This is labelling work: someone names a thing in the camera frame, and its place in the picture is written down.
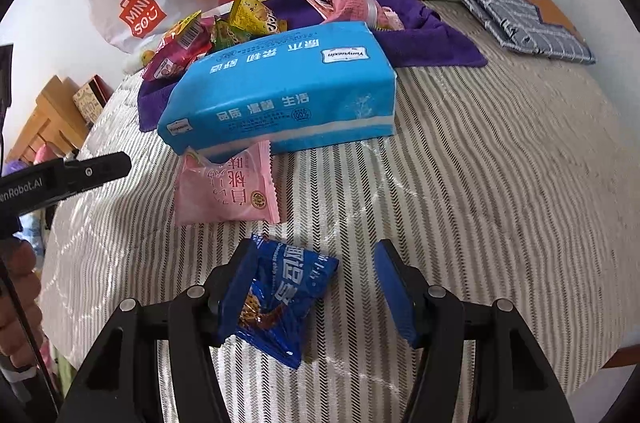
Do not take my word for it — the green snack packet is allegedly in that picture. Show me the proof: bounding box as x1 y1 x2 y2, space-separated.
210 18 251 51

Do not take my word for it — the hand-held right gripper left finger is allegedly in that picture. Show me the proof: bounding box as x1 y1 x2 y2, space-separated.
55 239 258 423

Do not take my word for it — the patterned box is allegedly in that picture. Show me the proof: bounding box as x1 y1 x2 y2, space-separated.
72 76 113 126

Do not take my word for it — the red yellow snack packet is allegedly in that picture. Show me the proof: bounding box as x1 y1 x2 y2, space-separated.
142 43 211 81

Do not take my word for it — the colourful printed bedding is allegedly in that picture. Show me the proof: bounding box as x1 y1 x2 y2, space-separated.
5 143 68 264

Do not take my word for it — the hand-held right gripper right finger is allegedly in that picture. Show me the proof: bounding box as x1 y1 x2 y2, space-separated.
374 239 576 423

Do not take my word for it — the folded plaid cloth with star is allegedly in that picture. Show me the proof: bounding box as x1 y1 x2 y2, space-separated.
410 0 596 65

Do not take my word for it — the purple towel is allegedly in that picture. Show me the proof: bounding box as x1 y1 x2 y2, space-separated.
137 0 488 134

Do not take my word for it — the blue tissue pack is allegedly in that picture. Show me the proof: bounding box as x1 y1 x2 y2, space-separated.
156 22 398 164

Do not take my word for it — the person's left hand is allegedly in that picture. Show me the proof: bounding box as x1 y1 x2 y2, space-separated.
0 239 45 356

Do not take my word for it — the wooden headboard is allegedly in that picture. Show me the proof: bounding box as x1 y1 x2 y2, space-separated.
5 76 91 164

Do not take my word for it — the pale pink snack packet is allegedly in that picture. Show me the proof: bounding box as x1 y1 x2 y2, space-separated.
173 140 281 226

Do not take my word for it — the blue cookie packet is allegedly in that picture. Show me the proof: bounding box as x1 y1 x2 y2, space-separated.
235 234 340 370

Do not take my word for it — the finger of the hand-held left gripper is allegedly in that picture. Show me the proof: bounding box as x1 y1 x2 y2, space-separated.
62 152 132 194

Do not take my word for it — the black cable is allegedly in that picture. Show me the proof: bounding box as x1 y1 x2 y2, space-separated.
0 253 57 411

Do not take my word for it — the pink silver-striped snack packet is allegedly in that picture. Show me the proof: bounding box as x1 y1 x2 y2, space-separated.
320 0 382 26

